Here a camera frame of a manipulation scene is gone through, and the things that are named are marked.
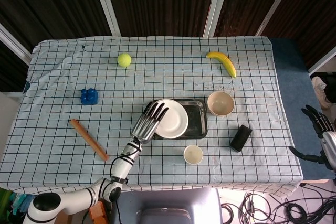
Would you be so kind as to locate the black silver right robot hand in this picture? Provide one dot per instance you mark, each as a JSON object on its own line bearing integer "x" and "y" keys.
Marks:
{"x": 329, "y": 140}

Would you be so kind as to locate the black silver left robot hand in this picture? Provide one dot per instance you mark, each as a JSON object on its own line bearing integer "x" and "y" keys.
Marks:
{"x": 147, "y": 127}

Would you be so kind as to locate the white round plate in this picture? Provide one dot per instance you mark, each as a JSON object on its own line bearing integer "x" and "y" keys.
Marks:
{"x": 173, "y": 121}

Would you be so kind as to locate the beige bowl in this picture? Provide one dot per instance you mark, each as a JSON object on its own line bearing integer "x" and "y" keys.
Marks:
{"x": 220, "y": 103}

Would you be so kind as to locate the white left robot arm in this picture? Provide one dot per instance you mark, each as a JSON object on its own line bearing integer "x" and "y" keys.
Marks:
{"x": 78, "y": 200}

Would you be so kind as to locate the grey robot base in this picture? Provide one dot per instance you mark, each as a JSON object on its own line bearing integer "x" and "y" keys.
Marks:
{"x": 165, "y": 205}

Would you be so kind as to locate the metal rectangular tray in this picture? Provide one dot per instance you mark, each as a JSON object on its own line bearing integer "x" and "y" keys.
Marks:
{"x": 197, "y": 124}

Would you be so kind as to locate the white paper cup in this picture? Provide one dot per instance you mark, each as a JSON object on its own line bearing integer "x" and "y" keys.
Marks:
{"x": 193, "y": 155}

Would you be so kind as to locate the white shoe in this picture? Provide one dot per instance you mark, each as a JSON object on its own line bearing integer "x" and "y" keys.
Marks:
{"x": 320, "y": 90}

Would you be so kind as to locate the light blue checked tablecloth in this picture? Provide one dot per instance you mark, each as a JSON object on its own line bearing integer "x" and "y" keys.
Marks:
{"x": 162, "y": 77}

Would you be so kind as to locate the brown wooden stick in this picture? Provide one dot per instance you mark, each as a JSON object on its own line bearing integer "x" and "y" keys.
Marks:
{"x": 89, "y": 140}

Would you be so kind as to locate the blue building block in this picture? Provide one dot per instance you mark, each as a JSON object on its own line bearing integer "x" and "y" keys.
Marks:
{"x": 89, "y": 97}

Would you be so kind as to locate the yellow tennis ball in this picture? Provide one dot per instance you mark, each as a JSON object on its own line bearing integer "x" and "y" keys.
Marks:
{"x": 124, "y": 59}

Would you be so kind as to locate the black rectangular block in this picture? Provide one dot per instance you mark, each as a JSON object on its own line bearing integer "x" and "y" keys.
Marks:
{"x": 241, "y": 138}

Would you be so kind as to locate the orange box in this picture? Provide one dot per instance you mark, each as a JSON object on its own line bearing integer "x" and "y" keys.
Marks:
{"x": 98, "y": 212}

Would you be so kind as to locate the yellow banana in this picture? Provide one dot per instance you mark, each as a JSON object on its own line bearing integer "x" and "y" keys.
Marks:
{"x": 227, "y": 64}

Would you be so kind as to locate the green blue bag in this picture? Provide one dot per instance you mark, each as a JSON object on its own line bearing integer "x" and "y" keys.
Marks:
{"x": 15, "y": 203}

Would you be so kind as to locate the white partition post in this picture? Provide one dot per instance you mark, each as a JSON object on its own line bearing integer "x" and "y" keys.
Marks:
{"x": 13, "y": 43}
{"x": 106, "y": 3}
{"x": 323, "y": 64}
{"x": 275, "y": 6}
{"x": 216, "y": 3}

